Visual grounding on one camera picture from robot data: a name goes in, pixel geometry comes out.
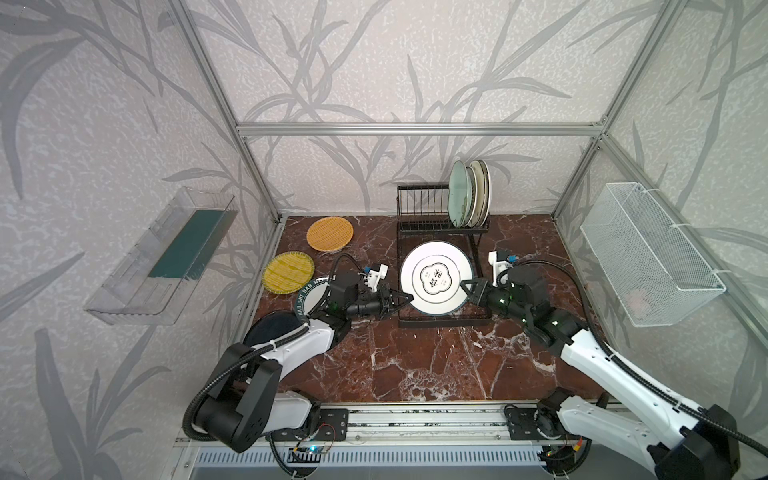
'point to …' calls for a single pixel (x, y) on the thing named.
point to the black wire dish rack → (423, 217)
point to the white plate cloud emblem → (432, 273)
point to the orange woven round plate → (330, 233)
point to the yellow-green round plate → (288, 272)
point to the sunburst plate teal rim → (481, 194)
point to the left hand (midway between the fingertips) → (412, 303)
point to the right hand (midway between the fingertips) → (458, 282)
